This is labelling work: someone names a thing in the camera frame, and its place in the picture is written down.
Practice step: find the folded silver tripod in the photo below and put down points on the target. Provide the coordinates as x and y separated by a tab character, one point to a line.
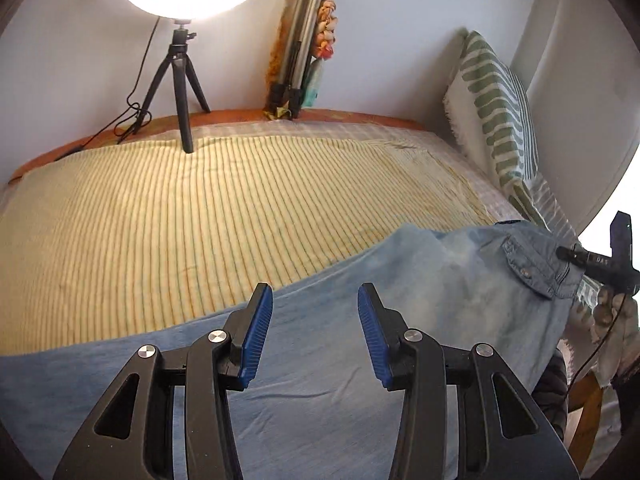
295	45

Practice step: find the person's right hand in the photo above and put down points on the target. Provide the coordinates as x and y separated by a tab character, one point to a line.
612	320

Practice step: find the yellow striped cloth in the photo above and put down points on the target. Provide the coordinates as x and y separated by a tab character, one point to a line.
200	230

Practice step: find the light blue denim pants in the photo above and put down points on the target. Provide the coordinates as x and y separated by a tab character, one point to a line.
310	410

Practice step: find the black mini tripod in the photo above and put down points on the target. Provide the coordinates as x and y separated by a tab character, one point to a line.
180	85

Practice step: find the knotted colourful scarf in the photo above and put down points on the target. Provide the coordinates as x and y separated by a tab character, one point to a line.
327	30

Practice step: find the dark cloth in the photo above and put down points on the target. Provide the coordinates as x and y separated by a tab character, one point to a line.
552	390

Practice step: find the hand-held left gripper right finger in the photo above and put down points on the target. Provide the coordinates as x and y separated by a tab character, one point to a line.
375	345

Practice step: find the wooden bed frame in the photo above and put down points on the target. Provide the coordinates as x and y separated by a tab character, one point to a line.
587	410

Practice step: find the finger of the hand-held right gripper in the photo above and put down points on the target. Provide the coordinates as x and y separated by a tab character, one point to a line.
572	255

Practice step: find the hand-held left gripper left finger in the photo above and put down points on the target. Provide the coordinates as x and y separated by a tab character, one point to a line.
255	340

